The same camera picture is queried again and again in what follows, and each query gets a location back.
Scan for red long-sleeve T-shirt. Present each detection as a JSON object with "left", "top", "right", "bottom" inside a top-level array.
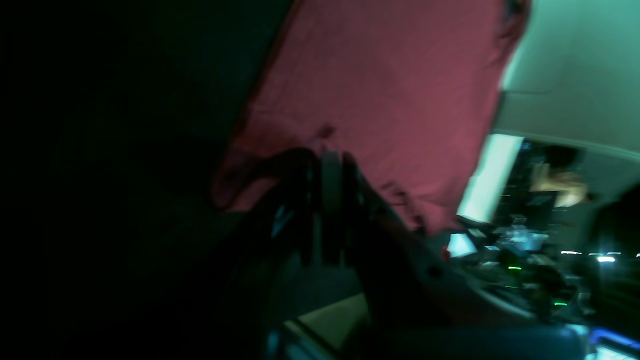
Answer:
[{"left": 210, "top": 0, "right": 531, "bottom": 236}]

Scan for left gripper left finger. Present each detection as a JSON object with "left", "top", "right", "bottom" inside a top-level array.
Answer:
[{"left": 250, "top": 147, "right": 320, "bottom": 261}]

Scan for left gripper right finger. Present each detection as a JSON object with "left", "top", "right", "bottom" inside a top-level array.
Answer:
[{"left": 342, "top": 152, "right": 416, "bottom": 251}]

